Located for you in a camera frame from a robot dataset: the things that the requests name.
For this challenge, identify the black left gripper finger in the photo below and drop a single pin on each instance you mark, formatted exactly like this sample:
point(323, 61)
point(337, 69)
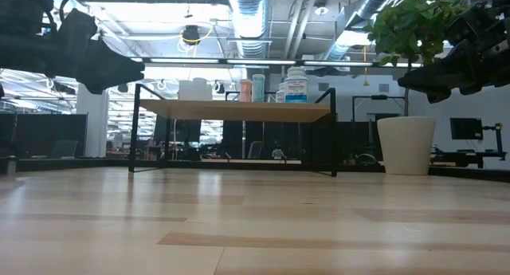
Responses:
point(113, 73)

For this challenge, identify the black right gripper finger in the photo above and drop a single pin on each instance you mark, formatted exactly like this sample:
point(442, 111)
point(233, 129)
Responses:
point(438, 79)

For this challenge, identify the pink translucent vial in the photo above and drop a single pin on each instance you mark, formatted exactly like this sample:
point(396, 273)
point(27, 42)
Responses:
point(245, 91)

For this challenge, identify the white blue-labelled medicine bottle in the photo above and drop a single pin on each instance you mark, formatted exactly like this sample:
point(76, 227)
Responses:
point(280, 93)
point(295, 85)

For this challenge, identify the teal blue pill vial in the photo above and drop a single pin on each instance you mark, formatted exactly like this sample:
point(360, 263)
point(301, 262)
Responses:
point(258, 88)

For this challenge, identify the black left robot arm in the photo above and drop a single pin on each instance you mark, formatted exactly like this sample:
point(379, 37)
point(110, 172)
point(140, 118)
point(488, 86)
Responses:
point(24, 10)

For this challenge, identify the white pillar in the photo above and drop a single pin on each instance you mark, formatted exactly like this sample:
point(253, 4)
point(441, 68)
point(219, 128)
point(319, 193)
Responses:
point(92, 123)

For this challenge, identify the small black background monitor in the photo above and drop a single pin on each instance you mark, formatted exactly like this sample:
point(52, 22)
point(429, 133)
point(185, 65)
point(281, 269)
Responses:
point(466, 128)

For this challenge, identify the green leafy plant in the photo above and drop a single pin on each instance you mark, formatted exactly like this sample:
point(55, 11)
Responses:
point(410, 24)

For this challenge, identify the white round plant pot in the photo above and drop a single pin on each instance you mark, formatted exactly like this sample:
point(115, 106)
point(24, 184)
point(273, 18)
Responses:
point(406, 147)

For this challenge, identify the black partition panel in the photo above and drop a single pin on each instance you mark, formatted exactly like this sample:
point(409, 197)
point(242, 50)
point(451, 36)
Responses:
point(40, 135)

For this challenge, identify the black background desk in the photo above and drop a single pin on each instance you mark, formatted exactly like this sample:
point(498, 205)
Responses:
point(470, 157)

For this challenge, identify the grey office chair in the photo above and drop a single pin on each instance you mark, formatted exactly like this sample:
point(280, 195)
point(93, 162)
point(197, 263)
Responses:
point(256, 149)

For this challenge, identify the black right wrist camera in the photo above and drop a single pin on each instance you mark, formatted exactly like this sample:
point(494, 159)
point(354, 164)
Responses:
point(464, 24)

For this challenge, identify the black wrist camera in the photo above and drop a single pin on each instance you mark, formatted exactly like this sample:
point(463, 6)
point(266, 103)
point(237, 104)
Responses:
point(77, 26)
point(464, 24)

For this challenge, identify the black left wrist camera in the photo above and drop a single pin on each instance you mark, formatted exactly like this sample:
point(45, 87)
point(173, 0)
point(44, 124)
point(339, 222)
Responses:
point(77, 26)

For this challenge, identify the wall vent grille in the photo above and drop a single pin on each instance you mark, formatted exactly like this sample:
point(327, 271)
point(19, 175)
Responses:
point(383, 87)
point(323, 86)

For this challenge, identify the black background rig frame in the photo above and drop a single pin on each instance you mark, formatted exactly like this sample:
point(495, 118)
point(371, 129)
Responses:
point(372, 96)

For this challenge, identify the slanted silver air duct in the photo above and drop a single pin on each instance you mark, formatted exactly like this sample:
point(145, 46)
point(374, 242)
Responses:
point(370, 6)

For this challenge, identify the black table frame rail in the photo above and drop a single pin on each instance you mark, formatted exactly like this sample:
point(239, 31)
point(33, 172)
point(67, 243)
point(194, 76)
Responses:
point(239, 166)
point(60, 165)
point(474, 174)

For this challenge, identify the small grey post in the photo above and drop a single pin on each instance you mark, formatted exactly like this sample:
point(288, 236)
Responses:
point(11, 165)

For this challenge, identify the wooden shelf with black frame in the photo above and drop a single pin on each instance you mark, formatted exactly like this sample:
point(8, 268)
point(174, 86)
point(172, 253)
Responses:
point(235, 110)

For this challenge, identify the ribbed silver air duct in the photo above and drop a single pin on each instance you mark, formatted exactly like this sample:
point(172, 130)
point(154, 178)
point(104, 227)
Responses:
point(249, 24)

